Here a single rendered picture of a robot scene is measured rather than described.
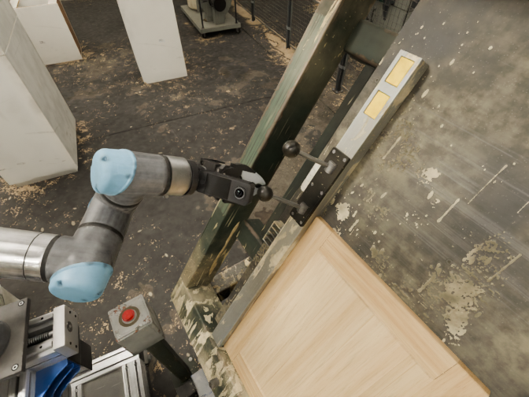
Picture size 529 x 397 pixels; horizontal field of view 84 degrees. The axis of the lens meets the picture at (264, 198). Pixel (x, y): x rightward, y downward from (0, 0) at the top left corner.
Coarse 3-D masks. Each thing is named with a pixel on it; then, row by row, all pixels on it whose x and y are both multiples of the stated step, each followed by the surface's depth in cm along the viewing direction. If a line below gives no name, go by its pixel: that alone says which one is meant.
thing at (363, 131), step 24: (408, 72) 55; (360, 120) 62; (384, 120) 60; (360, 144) 62; (336, 192) 69; (312, 216) 70; (288, 240) 75; (264, 264) 81; (240, 312) 87; (216, 336) 95
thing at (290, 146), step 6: (288, 144) 60; (294, 144) 60; (288, 150) 60; (294, 150) 60; (300, 150) 62; (288, 156) 61; (294, 156) 61; (306, 156) 63; (312, 156) 63; (318, 162) 64; (324, 162) 64; (330, 162) 64; (324, 168) 66; (330, 168) 64
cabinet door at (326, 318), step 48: (336, 240) 67; (288, 288) 77; (336, 288) 68; (384, 288) 60; (240, 336) 90; (288, 336) 77; (336, 336) 67; (384, 336) 60; (432, 336) 53; (288, 384) 77; (336, 384) 67; (384, 384) 59; (432, 384) 53; (480, 384) 49
